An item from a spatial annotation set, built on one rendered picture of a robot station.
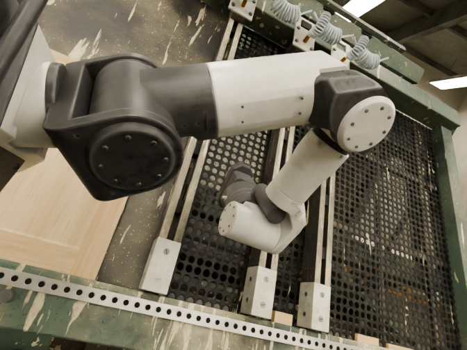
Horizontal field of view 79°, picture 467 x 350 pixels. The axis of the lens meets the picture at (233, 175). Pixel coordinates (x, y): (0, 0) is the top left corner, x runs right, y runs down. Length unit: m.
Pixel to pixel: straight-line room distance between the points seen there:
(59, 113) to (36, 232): 0.54
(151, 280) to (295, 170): 0.45
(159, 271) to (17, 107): 0.52
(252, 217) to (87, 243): 0.44
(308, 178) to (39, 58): 0.36
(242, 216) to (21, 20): 0.37
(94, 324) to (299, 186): 0.54
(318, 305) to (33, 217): 0.78
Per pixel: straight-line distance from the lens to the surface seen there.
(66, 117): 0.29
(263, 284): 0.83
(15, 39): 0.29
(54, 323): 0.76
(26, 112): 0.33
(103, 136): 0.27
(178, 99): 0.31
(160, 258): 0.74
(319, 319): 0.93
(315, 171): 0.44
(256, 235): 0.50
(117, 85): 0.32
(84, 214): 0.81
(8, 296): 0.74
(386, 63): 2.13
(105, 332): 0.76
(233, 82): 0.32
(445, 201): 1.67
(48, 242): 0.80
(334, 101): 0.35
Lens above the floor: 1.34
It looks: 8 degrees down
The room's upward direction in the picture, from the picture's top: 23 degrees clockwise
